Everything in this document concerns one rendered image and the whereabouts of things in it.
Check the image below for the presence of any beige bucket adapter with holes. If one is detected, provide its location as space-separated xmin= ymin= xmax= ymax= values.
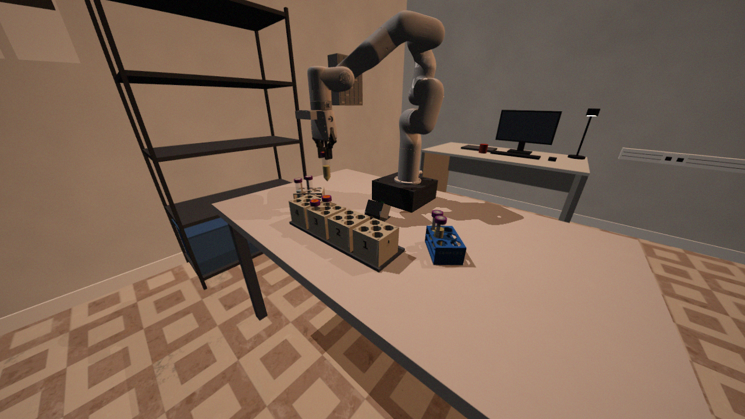
xmin=353 ymin=218 xmax=399 ymax=267
xmin=289 ymin=194 xmax=322 ymax=229
xmin=327 ymin=209 xmax=370 ymax=253
xmin=306 ymin=202 xmax=346 ymax=240

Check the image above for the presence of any blue tube rack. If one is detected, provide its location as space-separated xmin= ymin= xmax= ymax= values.
xmin=425 ymin=226 xmax=466 ymax=265

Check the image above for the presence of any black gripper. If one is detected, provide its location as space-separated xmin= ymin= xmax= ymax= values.
xmin=311 ymin=110 xmax=337 ymax=160

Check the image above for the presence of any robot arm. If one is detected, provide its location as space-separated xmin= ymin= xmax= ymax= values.
xmin=295 ymin=10 xmax=445 ymax=185

